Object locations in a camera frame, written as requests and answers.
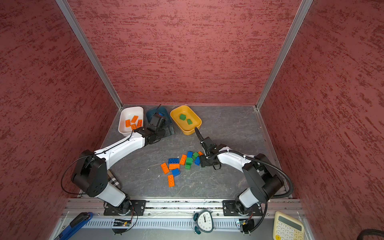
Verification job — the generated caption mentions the green lego brick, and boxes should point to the green lego brick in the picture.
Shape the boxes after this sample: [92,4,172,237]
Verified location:
[180,114,187,121]

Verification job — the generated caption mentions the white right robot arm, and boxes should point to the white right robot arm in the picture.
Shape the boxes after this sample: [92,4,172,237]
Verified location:
[200,138,284,215]

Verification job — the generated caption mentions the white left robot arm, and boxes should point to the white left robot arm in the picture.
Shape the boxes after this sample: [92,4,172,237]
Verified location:
[71,128,171,211]

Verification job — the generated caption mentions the dark teal plastic bin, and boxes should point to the dark teal plastic bin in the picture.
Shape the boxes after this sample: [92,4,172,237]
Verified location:
[146,106,175,137]

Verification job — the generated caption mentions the blue lego right centre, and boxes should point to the blue lego right centre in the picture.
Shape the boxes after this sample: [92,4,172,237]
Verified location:
[195,157,201,166]

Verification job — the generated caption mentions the orange lego upright centre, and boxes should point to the orange lego upright centre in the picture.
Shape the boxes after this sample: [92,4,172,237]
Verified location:
[131,116,139,123]

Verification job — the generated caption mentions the blue lego long middle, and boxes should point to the blue lego long middle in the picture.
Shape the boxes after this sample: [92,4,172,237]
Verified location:
[168,158,180,165]

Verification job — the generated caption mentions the white plastic bin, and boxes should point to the white plastic bin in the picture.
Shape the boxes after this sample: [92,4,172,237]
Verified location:
[118,107,144,137]

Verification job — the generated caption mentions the orange lego long left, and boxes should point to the orange lego long left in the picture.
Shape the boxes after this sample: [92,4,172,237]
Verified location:
[161,163,170,175]

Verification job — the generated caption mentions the orange lego long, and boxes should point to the orange lego long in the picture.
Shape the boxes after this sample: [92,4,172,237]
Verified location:
[168,175,175,188]
[161,163,170,175]

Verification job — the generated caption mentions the yellow plastic bin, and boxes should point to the yellow plastic bin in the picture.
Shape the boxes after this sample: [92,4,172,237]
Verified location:
[170,105,202,136]

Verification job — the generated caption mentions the orange lego middle flat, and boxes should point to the orange lego middle flat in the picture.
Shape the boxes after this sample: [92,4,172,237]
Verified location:
[169,164,180,170]

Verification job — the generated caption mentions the blue lego front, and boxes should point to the blue lego front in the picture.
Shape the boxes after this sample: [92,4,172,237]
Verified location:
[172,169,181,177]

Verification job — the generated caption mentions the orange lego long front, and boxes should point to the orange lego long front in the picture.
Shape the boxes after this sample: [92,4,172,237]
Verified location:
[168,175,175,188]

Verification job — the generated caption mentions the checkered cloth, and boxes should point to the checkered cloth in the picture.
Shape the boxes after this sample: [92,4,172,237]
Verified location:
[107,170,122,190]

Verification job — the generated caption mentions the teal alarm clock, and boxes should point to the teal alarm clock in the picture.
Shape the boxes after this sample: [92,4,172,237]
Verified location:
[193,210,214,235]

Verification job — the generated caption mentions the yellow calculator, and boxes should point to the yellow calculator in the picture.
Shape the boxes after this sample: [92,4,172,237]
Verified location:
[273,211,305,240]

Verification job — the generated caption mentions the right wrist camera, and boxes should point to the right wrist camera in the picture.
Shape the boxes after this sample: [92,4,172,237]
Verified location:
[195,127,217,156]

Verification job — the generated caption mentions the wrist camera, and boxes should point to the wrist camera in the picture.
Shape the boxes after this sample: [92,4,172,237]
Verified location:
[195,127,217,156]
[148,113,167,132]

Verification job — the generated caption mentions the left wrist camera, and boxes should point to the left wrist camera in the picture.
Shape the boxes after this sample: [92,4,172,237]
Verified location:
[148,113,167,132]

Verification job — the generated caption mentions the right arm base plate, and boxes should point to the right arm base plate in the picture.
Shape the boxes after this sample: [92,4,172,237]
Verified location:
[222,200,263,217]

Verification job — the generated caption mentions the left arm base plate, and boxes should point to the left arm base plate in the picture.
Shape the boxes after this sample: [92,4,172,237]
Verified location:
[104,200,147,217]

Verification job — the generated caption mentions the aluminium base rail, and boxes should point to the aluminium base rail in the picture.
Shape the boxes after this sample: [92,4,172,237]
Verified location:
[56,197,307,232]

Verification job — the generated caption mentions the black corrugated cable right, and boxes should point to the black corrugated cable right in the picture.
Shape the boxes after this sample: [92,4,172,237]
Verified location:
[233,149,295,233]

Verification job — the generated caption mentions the blue handled tool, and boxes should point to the blue handled tool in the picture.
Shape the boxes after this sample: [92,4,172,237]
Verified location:
[54,212,93,240]

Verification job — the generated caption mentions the aluminium corner post left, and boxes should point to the aluminium corner post left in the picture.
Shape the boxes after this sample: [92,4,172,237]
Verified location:
[56,0,124,110]

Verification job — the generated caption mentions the aluminium corner post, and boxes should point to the aluminium corner post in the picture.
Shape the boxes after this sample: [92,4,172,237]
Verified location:
[56,0,124,110]
[256,0,313,111]

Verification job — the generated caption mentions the aluminium corner post right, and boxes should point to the aluminium corner post right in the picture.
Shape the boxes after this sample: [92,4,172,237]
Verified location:
[256,0,313,111]

